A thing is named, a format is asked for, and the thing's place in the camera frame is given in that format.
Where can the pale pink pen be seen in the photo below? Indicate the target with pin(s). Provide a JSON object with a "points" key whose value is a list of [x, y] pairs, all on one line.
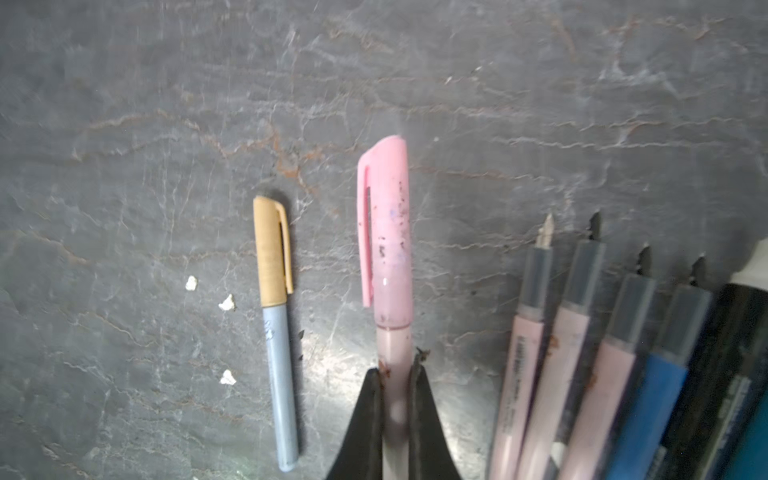
{"points": [[610, 373]]}

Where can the yellow capped blue pen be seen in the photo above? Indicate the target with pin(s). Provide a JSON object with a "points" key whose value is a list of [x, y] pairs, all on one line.
{"points": [[273, 250]]}

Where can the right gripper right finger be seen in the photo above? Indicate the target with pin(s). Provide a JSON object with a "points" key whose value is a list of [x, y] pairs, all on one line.
{"points": [[429, 457]]}

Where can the green capped pastel pen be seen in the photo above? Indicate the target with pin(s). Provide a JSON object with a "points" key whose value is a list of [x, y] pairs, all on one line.
{"points": [[563, 351]]}

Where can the light pink pastel pen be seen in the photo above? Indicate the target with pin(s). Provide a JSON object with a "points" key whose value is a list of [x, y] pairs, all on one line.
{"points": [[383, 225]]}

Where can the light blue highlighter pen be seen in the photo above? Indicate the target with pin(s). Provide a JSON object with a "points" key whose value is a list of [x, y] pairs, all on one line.
{"points": [[749, 461]]}

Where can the black marker white cap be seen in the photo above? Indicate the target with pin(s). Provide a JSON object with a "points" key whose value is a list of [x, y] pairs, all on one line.
{"points": [[726, 377]]}

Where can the purple capped pastel pen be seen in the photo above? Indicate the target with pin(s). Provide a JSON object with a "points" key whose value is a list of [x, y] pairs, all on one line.
{"points": [[523, 355]]}

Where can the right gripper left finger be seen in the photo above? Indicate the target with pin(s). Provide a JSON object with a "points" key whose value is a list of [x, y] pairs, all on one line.
{"points": [[360, 456]]}

